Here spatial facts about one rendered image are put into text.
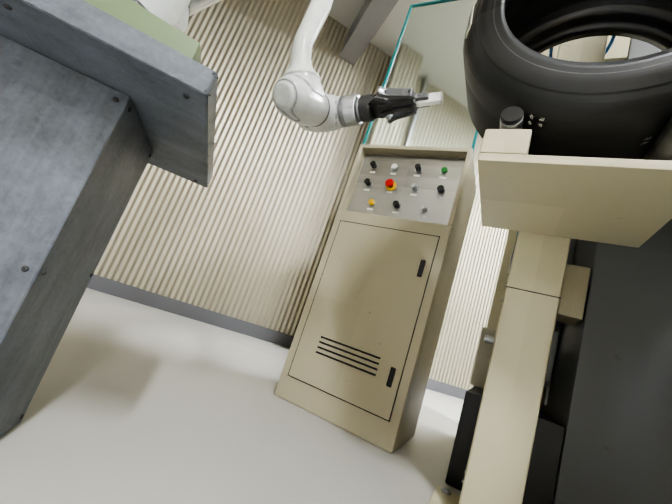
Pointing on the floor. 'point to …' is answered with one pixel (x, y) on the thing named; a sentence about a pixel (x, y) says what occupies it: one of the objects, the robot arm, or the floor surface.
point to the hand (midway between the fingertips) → (429, 99)
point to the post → (520, 352)
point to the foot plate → (443, 496)
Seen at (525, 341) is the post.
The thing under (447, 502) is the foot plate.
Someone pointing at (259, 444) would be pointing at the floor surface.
